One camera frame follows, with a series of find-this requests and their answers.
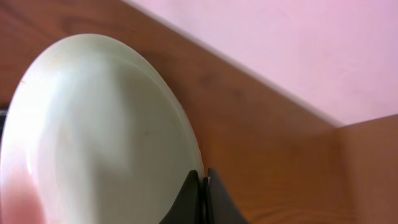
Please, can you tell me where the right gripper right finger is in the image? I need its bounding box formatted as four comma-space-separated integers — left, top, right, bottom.
205, 168, 249, 224

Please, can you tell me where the pale green plate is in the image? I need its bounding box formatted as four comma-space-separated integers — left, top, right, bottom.
1, 34, 204, 224

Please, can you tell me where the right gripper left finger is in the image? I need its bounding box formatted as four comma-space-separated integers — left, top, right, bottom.
160, 170, 200, 224

